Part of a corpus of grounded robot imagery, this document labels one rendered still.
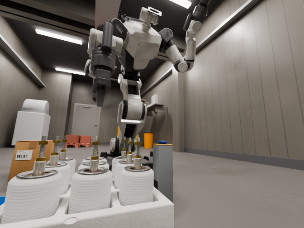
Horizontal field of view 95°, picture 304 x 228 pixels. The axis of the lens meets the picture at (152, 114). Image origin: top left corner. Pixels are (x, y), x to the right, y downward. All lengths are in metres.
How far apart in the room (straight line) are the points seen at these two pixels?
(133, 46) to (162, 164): 0.73
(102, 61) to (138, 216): 0.47
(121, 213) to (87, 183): 0.10
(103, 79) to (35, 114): 5.26
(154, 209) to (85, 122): 8.12
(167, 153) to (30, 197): 0.46
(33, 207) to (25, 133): 5.35
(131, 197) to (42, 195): 0.19
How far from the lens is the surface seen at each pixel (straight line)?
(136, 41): 0.98
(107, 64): 0.55
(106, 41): 0.56
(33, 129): 5.68
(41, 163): 0.42
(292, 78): 2.70
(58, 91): 7.96
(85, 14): 4.24
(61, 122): 7.65
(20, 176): 0.43
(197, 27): 1.12
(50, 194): 0.41
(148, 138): 5.20
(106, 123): 8.50
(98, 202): 0.40
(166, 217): 0.42
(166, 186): 0.67
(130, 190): 0.41
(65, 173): 0.52
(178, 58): 1.16
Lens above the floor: 0.34
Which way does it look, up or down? 10 degrees up
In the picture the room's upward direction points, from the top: 1 degrees clockwise
